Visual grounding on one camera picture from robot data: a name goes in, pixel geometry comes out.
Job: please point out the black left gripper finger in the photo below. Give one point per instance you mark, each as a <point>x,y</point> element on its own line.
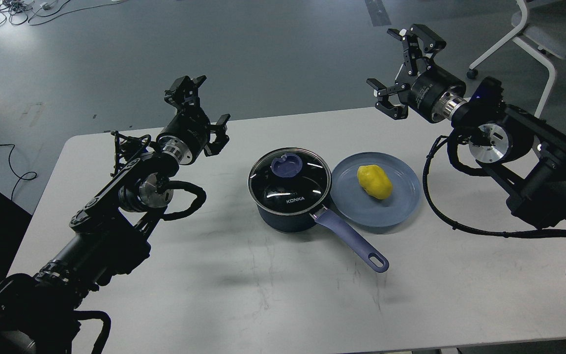
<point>218,137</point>
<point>183,93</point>

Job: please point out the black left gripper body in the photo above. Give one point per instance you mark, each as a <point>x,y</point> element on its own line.
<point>186,136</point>

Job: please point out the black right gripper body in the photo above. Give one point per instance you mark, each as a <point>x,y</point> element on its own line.
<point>436,94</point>

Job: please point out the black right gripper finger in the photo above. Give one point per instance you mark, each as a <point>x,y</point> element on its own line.
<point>420,45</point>
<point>383,95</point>

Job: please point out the glass pot lid blue knob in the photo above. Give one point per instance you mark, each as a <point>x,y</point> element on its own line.
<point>289,181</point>

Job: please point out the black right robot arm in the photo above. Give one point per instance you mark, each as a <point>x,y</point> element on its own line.
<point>493,173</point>

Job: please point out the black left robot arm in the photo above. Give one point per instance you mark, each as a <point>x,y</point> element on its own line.
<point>113,228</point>

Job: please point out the blue round plate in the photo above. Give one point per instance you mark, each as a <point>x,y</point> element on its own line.
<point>353,202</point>

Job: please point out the dark blue saucepan purple handle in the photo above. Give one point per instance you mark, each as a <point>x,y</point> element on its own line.
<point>324,216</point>

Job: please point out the white frame grey chair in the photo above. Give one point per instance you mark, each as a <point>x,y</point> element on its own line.
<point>539,30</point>

